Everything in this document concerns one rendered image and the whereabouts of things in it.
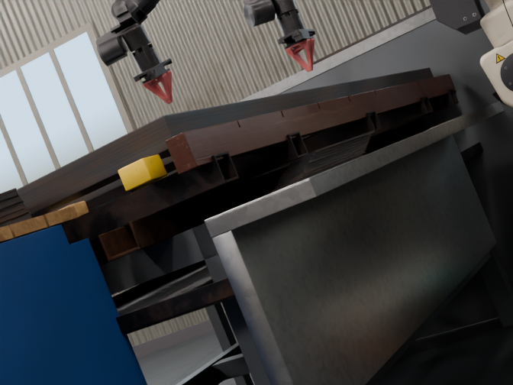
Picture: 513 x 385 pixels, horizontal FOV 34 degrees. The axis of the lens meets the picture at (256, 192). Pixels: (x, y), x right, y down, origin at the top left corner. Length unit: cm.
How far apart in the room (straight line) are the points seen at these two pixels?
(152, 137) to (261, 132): 24
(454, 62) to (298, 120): 121
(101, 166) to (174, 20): 388
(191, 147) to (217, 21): 389
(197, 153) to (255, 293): 25
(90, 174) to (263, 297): 41
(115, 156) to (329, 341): 49
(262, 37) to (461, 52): 244
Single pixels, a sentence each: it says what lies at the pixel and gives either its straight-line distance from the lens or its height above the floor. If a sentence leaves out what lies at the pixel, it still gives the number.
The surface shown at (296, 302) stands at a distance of 140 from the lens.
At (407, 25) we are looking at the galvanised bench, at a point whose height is 103.
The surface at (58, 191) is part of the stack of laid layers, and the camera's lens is 159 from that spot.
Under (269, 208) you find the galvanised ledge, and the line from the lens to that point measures 126.
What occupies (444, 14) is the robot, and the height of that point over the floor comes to 93.
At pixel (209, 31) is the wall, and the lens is 525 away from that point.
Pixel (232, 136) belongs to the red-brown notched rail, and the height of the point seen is 80.
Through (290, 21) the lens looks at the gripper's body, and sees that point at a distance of 213.
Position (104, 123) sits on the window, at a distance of 556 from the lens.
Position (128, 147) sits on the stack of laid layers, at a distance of 147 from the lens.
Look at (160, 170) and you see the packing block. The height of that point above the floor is 79.
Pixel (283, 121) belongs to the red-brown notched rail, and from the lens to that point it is 167.
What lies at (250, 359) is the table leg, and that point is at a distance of 150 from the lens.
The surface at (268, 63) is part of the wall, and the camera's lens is 511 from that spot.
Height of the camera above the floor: 68
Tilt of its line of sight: 1 degrees up
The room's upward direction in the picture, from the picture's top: 22 degrees counter-clockwise
